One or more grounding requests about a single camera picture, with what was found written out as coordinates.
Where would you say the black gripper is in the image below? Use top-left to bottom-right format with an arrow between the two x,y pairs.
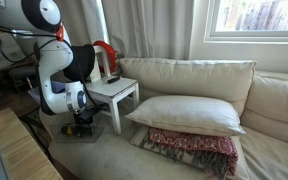
72,108 -> 102,127

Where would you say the small white wooden chair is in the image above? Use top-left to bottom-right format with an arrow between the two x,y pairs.
85,44 -> 141,136

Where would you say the black remote control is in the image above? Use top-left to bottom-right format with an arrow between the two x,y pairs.
107,76 -> 121,84

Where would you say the cream sofa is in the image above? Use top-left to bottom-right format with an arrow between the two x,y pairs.
38,58 -> 288,180

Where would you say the blue plastic bin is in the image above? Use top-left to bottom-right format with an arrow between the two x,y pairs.
28,80 -> 72,106

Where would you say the black hat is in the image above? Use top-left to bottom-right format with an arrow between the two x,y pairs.
63,44 -> 96,82

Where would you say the light wooden table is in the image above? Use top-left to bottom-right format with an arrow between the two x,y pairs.
0,107 -> 64,180

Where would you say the white paper bag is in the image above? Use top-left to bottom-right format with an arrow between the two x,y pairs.
0,31 -> 28,73

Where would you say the cream loose pillow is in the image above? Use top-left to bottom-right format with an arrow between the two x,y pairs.
124,95 -> 246,137

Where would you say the white curtain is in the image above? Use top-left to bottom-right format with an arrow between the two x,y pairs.
53,0 -> 195,61

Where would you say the cream sofa back cushion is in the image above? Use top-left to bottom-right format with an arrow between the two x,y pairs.
118,57 -> 258,118
240,71 -> 288,149

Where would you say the red patterned fringed throw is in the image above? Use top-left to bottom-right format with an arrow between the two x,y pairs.
129,124 -> 240,180

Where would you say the white framed window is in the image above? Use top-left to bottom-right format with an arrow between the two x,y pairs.
203,0 -> 288,44

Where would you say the red plastic ring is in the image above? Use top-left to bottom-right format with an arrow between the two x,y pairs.
92,40 -> 118,74

